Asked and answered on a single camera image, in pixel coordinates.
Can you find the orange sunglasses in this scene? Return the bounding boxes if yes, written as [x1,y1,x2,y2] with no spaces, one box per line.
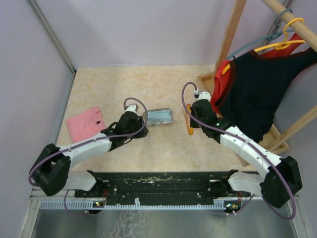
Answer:
[184,104,194,135]

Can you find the newspaper print glasses case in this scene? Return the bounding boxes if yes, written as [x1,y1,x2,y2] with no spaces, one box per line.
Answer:
[142,108,173,126]

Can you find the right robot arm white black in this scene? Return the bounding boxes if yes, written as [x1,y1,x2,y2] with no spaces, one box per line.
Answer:
[191,99,303,208]

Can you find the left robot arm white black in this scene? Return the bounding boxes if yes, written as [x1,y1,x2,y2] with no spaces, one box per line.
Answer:
[28,111,148,197]

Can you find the red tank top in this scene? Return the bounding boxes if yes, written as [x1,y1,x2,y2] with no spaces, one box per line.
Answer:
[211,42,303,114]

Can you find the pink folded garment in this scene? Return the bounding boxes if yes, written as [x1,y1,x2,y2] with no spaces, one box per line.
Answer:
[66,107,106,143]

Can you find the navy tank top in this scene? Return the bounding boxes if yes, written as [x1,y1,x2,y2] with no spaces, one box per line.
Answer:
[218,48,317,142]

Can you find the yellow hanger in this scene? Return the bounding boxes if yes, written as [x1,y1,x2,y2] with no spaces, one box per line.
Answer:
[221,17,305,75]

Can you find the teal hanger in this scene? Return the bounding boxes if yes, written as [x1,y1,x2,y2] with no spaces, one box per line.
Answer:
[226,8,293,60]

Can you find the wooden clothes rack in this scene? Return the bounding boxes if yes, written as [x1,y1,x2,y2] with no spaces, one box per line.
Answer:
[197,0,317,154]

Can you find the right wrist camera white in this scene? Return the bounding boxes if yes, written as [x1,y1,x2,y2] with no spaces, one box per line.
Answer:
[194,89,211,102]

